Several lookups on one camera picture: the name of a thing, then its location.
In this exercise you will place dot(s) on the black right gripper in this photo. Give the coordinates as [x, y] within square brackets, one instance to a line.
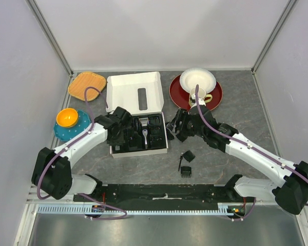
[182, 115]

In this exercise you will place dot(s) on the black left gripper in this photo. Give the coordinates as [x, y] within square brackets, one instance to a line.
[120, 140]

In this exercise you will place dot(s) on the silver black hair clipper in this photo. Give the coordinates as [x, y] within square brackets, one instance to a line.
[144, 121]

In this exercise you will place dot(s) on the black guard comb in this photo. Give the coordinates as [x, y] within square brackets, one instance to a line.
[169, 132]
[186, 172]
[189, 156]

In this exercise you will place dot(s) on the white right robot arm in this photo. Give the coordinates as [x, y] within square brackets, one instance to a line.
[286, 183]

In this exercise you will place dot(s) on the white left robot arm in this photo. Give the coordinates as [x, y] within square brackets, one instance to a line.
[52, 174]

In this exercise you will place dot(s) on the black plastic insert tray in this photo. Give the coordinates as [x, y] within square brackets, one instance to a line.
[134, 140]

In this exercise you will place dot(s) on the light green mug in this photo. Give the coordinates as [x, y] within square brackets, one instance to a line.
[202, 94]

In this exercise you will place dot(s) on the black cleaning brush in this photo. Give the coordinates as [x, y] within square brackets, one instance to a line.
[180, 161]

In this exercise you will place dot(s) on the white cardboard box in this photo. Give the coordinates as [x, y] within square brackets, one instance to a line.
[122, 91]

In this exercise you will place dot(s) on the white ceramic bowl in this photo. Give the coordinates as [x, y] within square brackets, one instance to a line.
[197, 76]

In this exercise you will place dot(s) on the orange small bowl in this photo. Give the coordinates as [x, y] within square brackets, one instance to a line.
[67, 117]

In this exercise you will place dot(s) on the teal dotted plate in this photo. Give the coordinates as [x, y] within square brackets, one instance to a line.
[66, 134]

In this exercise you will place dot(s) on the woven orange tray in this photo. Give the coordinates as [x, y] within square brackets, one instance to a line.
[84, 80]

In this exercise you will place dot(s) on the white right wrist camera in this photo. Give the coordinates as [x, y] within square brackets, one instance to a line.
[193, 102]

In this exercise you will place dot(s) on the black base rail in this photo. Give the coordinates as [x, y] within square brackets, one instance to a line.
[173, 196]

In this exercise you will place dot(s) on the light blue cable duct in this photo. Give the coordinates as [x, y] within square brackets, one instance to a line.
[90, 209]

